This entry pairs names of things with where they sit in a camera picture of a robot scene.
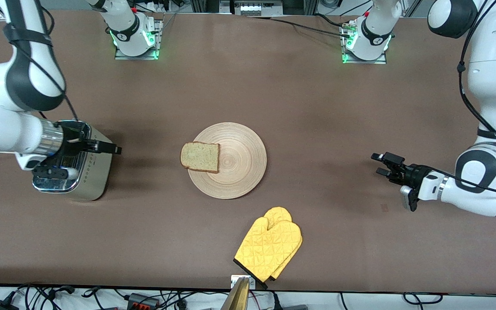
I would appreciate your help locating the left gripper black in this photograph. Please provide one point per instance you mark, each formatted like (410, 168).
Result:
(412, 173)

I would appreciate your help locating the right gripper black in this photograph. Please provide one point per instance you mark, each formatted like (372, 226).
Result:
(72, 145)

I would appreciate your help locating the brown bread slice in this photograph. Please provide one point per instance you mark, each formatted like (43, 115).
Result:
(200, 157)

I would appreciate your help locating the round wooden plate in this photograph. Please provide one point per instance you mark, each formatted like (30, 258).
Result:
(239, 168)

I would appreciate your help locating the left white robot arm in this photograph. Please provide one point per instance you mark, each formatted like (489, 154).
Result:
(489, 86)

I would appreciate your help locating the beige chrome two-slot toaster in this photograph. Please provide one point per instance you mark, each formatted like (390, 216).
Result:
(97, 176)

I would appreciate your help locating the yellow quilted oven mitt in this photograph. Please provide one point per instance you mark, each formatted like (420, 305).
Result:
(265, 249)
(279, 213)

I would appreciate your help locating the black red connector box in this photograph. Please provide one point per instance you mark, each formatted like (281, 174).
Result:
(142, 301)

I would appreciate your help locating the black power adapter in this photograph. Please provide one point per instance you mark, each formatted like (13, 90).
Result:
(0, 306)

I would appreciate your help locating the brass coloured metal bar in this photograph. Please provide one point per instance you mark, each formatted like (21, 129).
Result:
(237, 297)

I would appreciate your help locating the white power strip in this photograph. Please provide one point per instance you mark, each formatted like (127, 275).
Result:
(252, 8)

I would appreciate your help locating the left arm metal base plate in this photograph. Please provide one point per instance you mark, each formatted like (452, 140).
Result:
(383, 60)

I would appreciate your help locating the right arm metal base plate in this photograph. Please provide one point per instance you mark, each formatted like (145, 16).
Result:
(158, 38)

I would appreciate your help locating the white metal bracket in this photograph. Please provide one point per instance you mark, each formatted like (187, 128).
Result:
(234, 280)

